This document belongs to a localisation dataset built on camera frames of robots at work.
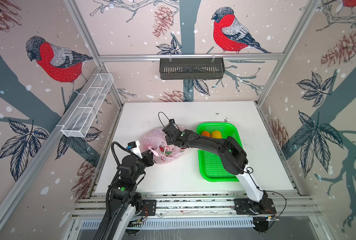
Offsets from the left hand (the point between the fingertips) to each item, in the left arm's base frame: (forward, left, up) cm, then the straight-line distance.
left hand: (153, 149), depth 76 cm
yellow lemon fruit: (+16, -38, -11) cm, 43 cm away
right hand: (+15, -7, -13) cm, 21 cm away
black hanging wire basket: (+57, -23, +12) cm, 63 cm away
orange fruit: (+17, -31, -11) cm, 36 cm away
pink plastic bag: (+7, 0, -2) cm, 7 cm away
